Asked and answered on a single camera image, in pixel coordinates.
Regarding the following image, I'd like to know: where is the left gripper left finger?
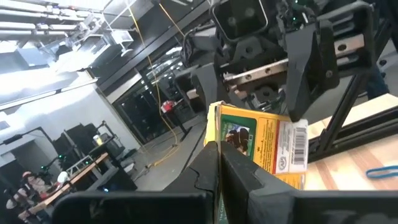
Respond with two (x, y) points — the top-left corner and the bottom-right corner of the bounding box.
(163, 141), (220, 192)

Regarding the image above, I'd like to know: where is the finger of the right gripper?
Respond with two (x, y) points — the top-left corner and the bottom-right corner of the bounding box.
(190, 63), (229, 112)
(285, 21), (341, 123)

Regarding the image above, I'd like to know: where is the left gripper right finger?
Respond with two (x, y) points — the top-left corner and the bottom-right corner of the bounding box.
(220, 141), (295, 224)

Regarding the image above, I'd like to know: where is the yellow green crayon box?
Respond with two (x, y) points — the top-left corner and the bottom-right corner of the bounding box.
(203, 101), (309, 224)

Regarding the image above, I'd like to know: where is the dark blue rubber band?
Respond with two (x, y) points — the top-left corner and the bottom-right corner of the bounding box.
(366, 165), (398, 180)

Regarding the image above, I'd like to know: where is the wooden workbench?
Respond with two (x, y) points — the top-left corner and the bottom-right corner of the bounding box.
(18, 151), (110, 220)

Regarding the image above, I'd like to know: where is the person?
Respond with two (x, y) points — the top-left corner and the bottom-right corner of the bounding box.
(4, 170), (52, 220)

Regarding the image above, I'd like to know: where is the yellow hanging cable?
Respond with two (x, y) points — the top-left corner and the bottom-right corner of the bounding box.
(127, 0), (187, 169)

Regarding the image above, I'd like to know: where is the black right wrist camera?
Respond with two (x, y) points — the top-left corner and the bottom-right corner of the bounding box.
(212, 0), (269, 42)

